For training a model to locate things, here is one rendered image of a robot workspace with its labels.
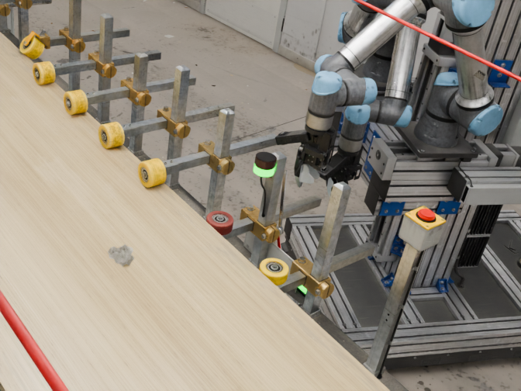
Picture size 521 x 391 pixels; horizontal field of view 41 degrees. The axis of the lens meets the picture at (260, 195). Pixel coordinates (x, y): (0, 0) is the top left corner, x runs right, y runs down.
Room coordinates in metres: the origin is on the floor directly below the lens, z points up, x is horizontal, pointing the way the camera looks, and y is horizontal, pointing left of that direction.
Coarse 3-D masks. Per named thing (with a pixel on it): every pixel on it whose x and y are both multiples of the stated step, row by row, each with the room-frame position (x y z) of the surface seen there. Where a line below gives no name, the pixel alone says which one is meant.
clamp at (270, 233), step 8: (256, 208) 1.82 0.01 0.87; (240, 216) 1.80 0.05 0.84; (248, 216) 1.78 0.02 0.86; (256, 216) 1.77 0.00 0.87; (256, 224) 1.75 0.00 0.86; (272, 224) 1.75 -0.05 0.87; (256, 232) 1.74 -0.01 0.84; (264, 232) 1.72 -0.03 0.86; (272, 232) 1.72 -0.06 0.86; (272, 240) 1.72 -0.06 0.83
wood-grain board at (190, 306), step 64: (0, 64) 2.42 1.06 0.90; (0, 128) 1.96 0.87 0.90; (64, 128) 2.04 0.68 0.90; (0, 192) 1.62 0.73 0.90; (64, 192) 1.67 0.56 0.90; (128, 192) 1.73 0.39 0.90; (0, 256) 1.35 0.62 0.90; (64, 256) 1.40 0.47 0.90; (192, 256) 1.49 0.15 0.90; (0, 320) 1.14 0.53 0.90; (64, 320) 1.17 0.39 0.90; (128, 320) 1.21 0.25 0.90; (192, 320) 1.25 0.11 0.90; (256, 320) 1.29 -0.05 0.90; (0, 384) 0.97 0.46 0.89; (128, 384) 1.02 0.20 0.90; (192, 384) 1.06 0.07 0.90; (256, 384) 1.09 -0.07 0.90; (320, 384) 1.12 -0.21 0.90
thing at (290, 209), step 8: (304, 200) 1.93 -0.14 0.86; (312, 200) 1.94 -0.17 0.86; (320, 200) 1.96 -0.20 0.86; (288, 208) 1.87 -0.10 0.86; (296, 208) 1.88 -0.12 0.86; (304, 208) 1.91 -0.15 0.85; (312, 208) 1.94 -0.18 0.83; (288, 216) 1.86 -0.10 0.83; (240, 224) 1.73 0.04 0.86; (248, 224) 1.74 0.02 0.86; (232, 232) 1.70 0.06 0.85; (240, 232) 1.72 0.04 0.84
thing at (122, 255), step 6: (126, 246) 1.47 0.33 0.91; (108, 252) 1.44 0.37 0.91; (114, 252) 1.43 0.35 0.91; (120, 252) 1.43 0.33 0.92; (126, 252) 1.45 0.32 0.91; (132, 252) 1.46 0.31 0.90; (114, 258) 1.42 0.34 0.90; (120, 258) 1.41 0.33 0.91; (126, 258) 1.43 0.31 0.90; (132, 258) 1.43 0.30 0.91; (120, 264) 1.40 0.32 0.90
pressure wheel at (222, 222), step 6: (210, 216) 1.68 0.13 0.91; (216, 216) 1.69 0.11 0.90; (222, 216) 1.68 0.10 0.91; (228, 216) 1.69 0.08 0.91; (210, 222) 1.65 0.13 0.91; (216, 222) 1.66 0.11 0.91; (222, 222) 1.67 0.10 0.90; (228, 222) 1.67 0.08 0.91; (216, 228) 1.64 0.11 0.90; (222, 228) 1.64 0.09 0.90; (228, 228) 1.65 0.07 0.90; (222, 234) 1.64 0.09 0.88
